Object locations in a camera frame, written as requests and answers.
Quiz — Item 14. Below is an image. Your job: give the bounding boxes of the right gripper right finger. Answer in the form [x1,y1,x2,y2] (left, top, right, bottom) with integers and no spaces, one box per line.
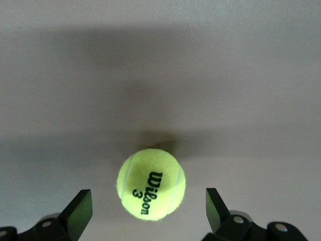
[203,187,311,241]

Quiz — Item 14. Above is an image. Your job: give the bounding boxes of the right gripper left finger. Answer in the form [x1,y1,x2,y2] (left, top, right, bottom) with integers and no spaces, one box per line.
[0,188,93,241]

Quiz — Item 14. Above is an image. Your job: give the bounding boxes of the yellow Wilson tennis ball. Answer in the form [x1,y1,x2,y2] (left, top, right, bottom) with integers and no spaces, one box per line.
[116,148,187,221]

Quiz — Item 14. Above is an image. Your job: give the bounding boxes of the brown table cover sheet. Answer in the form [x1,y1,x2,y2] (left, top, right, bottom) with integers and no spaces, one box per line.
[0,0,321,241]

